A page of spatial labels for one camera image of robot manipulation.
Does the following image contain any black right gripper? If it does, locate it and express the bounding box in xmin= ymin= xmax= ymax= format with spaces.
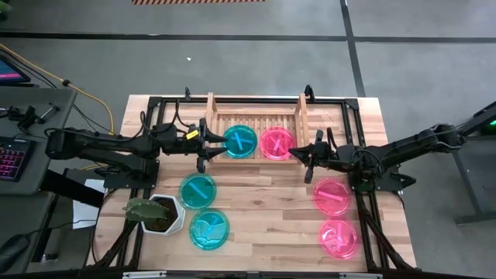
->
xmin=288 ymin=130 xmax=339 ymax=184

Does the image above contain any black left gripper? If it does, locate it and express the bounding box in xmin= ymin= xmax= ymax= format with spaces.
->
xmin=172 ymin=118 xmax=229 ymax=174

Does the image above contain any pink transparent plastic plate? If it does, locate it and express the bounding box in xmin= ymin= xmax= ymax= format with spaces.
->
xmin=259 ymin=126 xmax=296 ymax=161
xmin=312 ymin=177 xmax=353 ymax=217
xmin=318 ymin=216 xmax=361 ymax=260

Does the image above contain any teal transparent plastic plate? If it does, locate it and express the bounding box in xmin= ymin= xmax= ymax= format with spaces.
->
xmin=222 ymin=124 xmax=259 ymax=159
xmin=177 ymin=172 xmax=218 ymax=210
xmin=188 ymin=208 xmax=231 ymax=251

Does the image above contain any wooden slatted shelf rack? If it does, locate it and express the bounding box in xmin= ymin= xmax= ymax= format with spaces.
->
xmin=204 ymin=91 xmax=311 ymax=167

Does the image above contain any white hexagonal plant pot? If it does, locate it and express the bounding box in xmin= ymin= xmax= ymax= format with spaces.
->
xmin=140 ymin=193 xmax=186 ymax=236

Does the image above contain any green cactus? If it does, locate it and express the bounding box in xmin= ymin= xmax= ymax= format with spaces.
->
xmin=122 ymin=197 xmax=171 ymax=222

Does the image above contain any white paper sheet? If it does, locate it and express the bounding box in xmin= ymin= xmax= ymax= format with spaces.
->
xmin=72 ymin=177 xmax=108 ymax=230

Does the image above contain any black flat box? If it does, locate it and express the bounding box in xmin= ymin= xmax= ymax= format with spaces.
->
xmin=40 ymin=167 xmax=105 ymax=208

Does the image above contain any grey side desk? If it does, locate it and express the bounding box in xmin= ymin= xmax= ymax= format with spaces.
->
xmin=0 ymin=85 xmax=78 ymax=274

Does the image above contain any grey metal stand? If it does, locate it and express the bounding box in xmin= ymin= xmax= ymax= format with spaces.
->
xmin=451 ymin=100 xmax=496 ymax=226

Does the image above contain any black clamp tool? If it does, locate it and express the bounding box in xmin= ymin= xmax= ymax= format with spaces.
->
xmin=6 ymin=102 xmax=61 ymax=131

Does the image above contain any pink backlit keyboard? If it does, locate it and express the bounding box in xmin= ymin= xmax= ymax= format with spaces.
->
xmin=0 ymin=136 xmax=36 ymax=182

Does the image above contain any screen with pink stripe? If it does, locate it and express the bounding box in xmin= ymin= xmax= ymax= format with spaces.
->
xmin=0 ymin=53 xmax=32 ymax=87

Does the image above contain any black computer mouse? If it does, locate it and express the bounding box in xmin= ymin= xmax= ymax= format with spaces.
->
xmin=0 ymin=233 xmax=31 ymax=274

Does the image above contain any black aluminium table frame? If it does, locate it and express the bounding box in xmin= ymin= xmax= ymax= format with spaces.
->
xmin=83 ymin=95 xmax=418 ymax=279

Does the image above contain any silver metal bracket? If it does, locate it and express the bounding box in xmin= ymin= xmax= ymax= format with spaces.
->
xmin=122 ymin=270 xmax=167 ymax=279
xmin=339 ymin=272 xmax=384 ymax=279

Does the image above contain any yellow cable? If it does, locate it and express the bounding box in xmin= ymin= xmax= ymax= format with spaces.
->
xmin=0 ymin=42 xmax=116 ymax=171

